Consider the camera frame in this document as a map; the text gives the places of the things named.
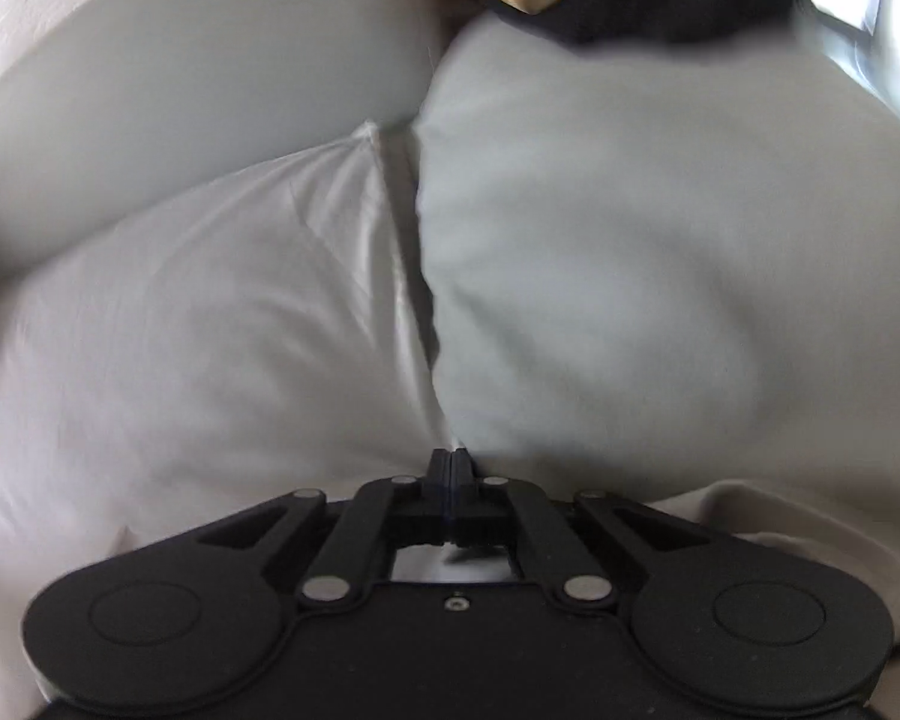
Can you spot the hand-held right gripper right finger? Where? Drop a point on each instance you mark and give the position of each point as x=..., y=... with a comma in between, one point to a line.
x=529, y=532

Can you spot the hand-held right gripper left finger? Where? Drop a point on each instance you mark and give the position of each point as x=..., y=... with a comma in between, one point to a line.
x=379, y=532

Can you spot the light grey shirt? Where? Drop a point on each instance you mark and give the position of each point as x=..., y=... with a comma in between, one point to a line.
x=195, y=352

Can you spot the grey sofa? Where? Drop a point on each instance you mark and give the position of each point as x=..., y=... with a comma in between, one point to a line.
x=645, y=240

